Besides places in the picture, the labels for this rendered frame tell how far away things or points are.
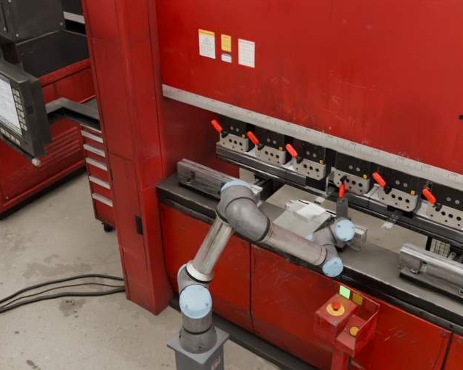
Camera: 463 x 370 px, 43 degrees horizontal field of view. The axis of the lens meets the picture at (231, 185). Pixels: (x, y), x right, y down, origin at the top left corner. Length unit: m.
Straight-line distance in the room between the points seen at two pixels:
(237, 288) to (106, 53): 1.33
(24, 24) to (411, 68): 1.49
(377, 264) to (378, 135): 0.59
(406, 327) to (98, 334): 1.76
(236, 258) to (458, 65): 1.44
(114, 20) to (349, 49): 1.03
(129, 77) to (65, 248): 1.78
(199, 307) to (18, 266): 2.15
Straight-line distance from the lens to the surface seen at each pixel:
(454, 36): 2.07
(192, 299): 2.19
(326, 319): 2.45
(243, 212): 1.99
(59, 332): 3.59
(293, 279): 2.77
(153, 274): 3.34
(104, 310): 3.65
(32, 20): 2.53
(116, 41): 2.68
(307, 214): 2.60
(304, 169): 2.53
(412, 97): 2.19
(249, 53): 2.47
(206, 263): 2.22
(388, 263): 2.60
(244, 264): 2.91
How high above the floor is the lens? 2.52
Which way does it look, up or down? 33 degrees down
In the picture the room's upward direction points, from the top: 1 degrees counter-clockwise
